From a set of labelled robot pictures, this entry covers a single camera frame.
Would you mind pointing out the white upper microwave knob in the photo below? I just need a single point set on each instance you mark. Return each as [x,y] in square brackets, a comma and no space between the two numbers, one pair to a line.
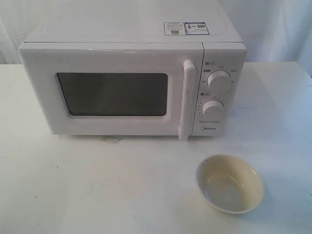
[219,81]

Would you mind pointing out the white lower microwave knob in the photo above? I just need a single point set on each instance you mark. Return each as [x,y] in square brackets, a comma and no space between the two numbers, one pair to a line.
[213,109]

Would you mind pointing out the cream ceramic bowl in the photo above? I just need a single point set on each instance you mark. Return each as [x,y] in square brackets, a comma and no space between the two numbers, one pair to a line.
[229,184]

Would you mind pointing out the white microwave door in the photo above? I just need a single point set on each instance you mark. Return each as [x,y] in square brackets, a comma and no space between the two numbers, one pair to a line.
[143,89]

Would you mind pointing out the white microwave knob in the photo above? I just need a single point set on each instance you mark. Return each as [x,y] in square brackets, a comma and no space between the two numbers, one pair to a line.
[213,109]
[219,81]

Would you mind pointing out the white Midea microwave oven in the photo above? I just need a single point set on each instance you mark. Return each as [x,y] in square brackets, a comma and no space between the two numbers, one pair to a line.
[157,21]

